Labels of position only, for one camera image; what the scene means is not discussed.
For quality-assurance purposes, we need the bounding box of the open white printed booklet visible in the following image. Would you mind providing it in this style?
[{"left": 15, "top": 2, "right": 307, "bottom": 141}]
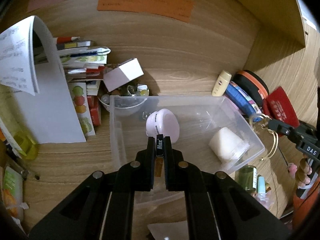
[{"left": 0, "top": 15, "right": 87, "bottom": 144}]

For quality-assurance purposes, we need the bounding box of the white cylindrical container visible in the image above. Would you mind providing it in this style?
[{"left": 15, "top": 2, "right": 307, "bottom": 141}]
[{"left": 209, "top": 127, "right": 250, "bottom": 167}]

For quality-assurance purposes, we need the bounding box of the black orange round case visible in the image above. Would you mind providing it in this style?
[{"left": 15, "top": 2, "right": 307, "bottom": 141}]
[{"left": 234, "top": 70, "right": 270, "bottom": 109}]

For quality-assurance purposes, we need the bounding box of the cream sunscreen bottle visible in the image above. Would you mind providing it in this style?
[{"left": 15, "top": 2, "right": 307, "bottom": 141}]
[{"left": 212, "top": 70, "right": 232, "bottom": 97}]

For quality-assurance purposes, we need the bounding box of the small white cardboard box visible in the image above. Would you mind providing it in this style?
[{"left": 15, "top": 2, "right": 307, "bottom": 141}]
[{"left": 103, "top": 58, "right": 144, "bottom": 92}]

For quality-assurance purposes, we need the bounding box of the green orange snack packet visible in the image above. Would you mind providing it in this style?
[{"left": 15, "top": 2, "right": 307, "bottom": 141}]
[{"left": 0, "top": 166, "right": 24, "bottom": 220}]

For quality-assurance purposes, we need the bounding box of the white blue packet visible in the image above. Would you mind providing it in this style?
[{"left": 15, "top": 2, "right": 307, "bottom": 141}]
[{"left": 57, "top": 46, "right": 111, "bottom": 58}]

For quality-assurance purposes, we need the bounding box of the yellow striped book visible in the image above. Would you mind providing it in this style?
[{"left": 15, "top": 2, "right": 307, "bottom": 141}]
[{"left": 56, "top": 41, "right": 95, "bottom": 51}]

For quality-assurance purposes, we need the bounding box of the wooden desktop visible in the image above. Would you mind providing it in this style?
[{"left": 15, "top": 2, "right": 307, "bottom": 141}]
[{"left": 5, "top": 90, "right": 298, "bottom": 240}]

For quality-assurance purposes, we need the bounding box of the dark pen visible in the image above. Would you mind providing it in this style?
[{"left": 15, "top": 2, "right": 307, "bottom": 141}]
[{"left": 5, "top": 150, "right": 40, "bottom": 180}]

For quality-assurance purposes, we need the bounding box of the red booklet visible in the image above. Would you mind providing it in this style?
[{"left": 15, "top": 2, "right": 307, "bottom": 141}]
[{"left": 265, "top": 86, "right": 300, "bottom": 137}]

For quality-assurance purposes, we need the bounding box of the orange paper note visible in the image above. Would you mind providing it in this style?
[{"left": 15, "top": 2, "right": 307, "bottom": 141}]
[{"left": 97, "top": 0, "right": 194, "bottom": 23}]

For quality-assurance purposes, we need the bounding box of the red white flat pack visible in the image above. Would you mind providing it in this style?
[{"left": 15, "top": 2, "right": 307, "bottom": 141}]
[{"left": 54, "top": 36, "right": 80, "bottom": 43}]

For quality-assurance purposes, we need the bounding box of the fruit print box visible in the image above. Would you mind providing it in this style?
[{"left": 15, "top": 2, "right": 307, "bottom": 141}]
[{"left": 67, "top": 81, "right": 96, "bottom": 137}]

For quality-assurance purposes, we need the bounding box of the pale teal tube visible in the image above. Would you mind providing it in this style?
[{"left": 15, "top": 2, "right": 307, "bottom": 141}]
[{"left": 257, "top": 176, "right": 266, "bottom": 195}]

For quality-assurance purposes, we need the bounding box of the clear plastic storage bin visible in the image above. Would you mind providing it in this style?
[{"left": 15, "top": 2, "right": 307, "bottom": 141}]
[{"left": 109, "top": 95, "right": 265, "bottom": 178}]

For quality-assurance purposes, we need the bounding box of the person's right forearm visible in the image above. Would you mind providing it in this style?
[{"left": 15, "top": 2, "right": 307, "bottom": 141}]
[{"left": 292, "top": 177, "right": 320, "bottom": 229}]

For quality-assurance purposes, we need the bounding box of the upright red box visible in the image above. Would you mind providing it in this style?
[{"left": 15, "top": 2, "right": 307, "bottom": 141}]
[{"left": 89, "top": 95, "right": 102, "bottom": 127}]

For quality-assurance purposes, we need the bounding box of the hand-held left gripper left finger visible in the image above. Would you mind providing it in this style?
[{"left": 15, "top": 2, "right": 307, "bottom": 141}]
[{"left": 29, "top": 136, "right": 156, "bottom": 240}]

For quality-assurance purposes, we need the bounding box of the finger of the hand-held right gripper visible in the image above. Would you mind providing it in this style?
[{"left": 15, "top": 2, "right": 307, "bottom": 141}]
[{"left": 268, "top": 118, "right": 295, "bottom": 138}]

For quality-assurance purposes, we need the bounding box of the gold key ring bunch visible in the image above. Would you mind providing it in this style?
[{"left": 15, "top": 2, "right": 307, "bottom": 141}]
[{"left": 246, "top": 112, "right": 279, "bottom": 162}]

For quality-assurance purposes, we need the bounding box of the pink crinkled packet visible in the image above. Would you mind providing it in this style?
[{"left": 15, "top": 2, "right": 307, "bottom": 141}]
[{"left": 251, "top": 191, "right": 272, "bottom": 209}]

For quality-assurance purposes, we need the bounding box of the round white cream jar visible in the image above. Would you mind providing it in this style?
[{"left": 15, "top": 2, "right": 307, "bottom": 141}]
[{"left": 146, "top": 108, "right": 180, "bottom": 144}]

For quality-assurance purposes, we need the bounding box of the blue tube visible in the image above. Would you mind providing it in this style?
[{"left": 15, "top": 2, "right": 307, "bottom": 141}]
[{"left": 224, "top": 81, "right": 262, "bottom": 115}]

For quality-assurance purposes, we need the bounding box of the flat red box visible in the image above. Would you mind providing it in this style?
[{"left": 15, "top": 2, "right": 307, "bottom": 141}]
[{"left": 64, "top": 65, "right": 105, "bottom": 76}]

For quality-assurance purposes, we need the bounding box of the lemon print packet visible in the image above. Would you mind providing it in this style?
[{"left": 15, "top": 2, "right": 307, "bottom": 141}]
[{"left": 60, "top": 55, "right": 107, "bottom": 67}]

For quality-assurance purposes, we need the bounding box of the dark green glass bottle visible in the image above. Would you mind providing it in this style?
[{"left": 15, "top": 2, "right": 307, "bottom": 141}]
[{"left": 237, "top": 165, "right": 258, "bottom": 193}]

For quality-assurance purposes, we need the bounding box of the small black amber tube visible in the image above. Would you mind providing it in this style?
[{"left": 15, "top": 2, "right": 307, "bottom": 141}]
[{"left": 155, "top": 134, "right": 165, "bottom": 178}]

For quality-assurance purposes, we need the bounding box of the person's right hand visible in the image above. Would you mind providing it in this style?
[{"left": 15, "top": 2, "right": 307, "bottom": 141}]
[{"left": 294, "top": 156, "right": 313, "bottom": 188}]

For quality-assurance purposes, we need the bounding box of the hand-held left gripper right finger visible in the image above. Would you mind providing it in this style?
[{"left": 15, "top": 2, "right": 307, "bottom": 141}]
[{"left": 164, "top": 136, "right": 292, "bottom": 240}]

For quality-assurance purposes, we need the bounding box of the pile of small trinkets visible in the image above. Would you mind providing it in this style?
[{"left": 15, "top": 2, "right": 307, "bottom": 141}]
[{"left": 110, "top": 82, "right": 150, "bottom": 98}]

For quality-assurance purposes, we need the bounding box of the wooden desk hutch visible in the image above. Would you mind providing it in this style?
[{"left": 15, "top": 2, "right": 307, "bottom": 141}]
[{"left": 0, "top": 0, "right": 320, "bottom": 140}]

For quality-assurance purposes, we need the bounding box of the clear plastic bowl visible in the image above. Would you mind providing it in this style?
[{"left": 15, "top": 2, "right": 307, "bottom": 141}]
[{"left": 98, "top": 94, "right": 148, "bottom": 117}]

